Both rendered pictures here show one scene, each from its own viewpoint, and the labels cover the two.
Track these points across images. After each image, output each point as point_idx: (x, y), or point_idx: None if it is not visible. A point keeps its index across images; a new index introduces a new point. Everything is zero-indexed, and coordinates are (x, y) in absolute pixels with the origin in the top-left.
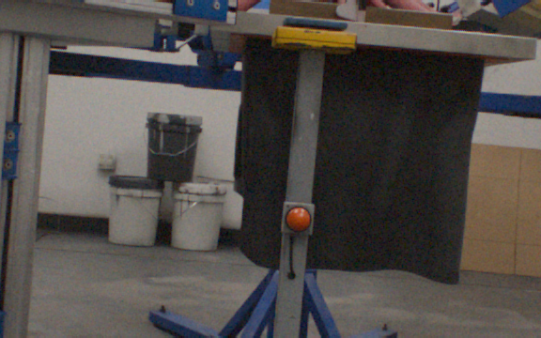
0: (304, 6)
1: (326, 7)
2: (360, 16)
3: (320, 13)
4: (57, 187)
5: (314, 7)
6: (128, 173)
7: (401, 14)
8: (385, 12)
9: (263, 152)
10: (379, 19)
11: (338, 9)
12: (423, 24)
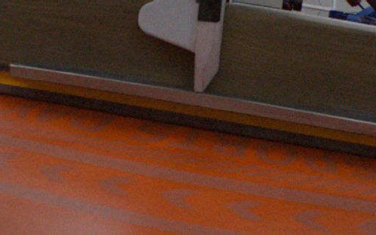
0: (66, 1)
1: (120, 7)
2: (202, 38)
3: (105, 21)
4: None
5: (89, 7)
6: None
7: (330, 36)
8: (284, 27)
9: None
10: (268, 44)
11: (143, 15)
12: None
